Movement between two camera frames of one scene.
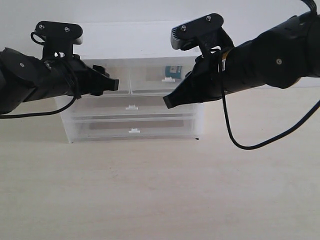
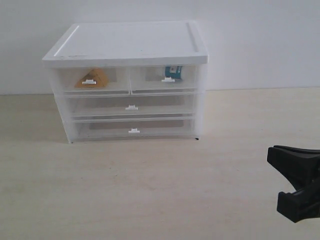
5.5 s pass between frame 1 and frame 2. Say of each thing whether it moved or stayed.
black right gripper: moved
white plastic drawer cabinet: stayed
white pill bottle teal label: stayed
